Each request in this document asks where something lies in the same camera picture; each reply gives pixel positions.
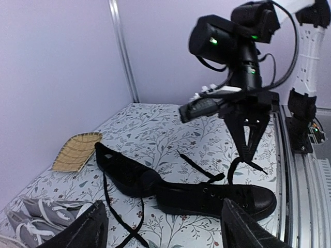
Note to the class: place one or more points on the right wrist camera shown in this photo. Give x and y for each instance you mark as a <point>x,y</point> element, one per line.
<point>208,102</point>

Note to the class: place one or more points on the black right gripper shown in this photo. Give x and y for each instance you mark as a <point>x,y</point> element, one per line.
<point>252,103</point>

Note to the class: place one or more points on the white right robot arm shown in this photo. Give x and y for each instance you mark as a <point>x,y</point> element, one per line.
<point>233,41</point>

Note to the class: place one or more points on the grey sneaker left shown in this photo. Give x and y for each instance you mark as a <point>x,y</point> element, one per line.
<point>32,231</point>

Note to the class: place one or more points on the aluminium front rail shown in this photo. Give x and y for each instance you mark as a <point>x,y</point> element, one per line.
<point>304,187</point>

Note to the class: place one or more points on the black canvas sneaker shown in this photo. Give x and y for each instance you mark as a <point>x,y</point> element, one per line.
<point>131,178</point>
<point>207,198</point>

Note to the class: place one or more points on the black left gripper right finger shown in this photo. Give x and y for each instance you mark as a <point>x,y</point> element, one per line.
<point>241,230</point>

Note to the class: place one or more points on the woven bamboo tray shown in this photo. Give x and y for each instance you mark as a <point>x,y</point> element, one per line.
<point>76,152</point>

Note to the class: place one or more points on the aluminium frame post left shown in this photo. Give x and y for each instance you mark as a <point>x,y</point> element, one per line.
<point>116,19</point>

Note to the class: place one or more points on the black rear canvas sneaker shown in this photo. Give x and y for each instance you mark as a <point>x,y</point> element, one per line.
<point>131,178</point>

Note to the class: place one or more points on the grey sneaker right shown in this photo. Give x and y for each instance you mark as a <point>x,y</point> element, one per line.
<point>56,212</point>

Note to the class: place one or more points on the grey sneaker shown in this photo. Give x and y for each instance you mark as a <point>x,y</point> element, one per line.
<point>32,231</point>
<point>56,212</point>

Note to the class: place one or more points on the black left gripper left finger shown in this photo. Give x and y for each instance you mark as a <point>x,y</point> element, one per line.
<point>90,229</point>

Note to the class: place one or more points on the floral tablecloth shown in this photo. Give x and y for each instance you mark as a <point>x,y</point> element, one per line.
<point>151,134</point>

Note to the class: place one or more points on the black front canvas sneaker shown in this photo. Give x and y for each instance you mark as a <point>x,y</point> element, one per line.
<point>207,198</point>

